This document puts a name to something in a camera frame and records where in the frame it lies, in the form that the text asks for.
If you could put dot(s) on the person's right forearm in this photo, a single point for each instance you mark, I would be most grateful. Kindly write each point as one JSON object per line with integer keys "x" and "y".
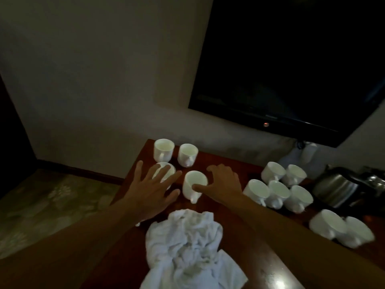
{"x": 300, "y": 246}

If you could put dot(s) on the person's right hand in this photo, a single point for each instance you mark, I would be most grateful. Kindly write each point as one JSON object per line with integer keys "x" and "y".
{"x": 225, "y": 186}

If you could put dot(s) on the dark red wooden table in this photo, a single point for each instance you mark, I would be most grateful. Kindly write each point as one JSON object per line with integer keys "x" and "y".
{"x": 237, "y": 231}

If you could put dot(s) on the dark wooden cabinet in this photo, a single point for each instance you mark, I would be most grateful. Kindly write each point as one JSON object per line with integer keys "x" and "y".
{"x": 12, "y": 147}

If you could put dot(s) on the person's left hand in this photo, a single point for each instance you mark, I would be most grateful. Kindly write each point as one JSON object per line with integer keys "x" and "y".
{"x": 150, "y": 198}

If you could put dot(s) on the black and steel kettle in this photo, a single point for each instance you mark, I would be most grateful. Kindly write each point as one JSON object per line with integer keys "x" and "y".
{"x": 376, "y": 182}

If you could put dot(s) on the steel kettle with black lid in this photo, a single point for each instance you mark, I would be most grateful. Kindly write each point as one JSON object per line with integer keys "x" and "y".
{"x": 334, "y": 186}

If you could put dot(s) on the white ceramic cup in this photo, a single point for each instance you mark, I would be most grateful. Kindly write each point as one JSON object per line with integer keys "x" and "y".
{"x": 328, "y": 224}
{"x": 358, "y": 231}
{"x": 161, "y": 171}
{"x": 300, "y": 197}
{"x": 294, "y": 174}
{"x": 195, "y": 177}
{"x": 272, "y": 171}

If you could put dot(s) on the white cloth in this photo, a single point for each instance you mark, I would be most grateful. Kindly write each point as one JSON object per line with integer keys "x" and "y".
{"x": 186, "y": 246}

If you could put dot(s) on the black wall television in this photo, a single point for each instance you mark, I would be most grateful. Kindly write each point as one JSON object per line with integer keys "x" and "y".
{"x": 285, "y": 57}

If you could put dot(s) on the person's left forearm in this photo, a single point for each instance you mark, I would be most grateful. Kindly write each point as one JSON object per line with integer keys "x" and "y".
{"x": 60, "y": 252}

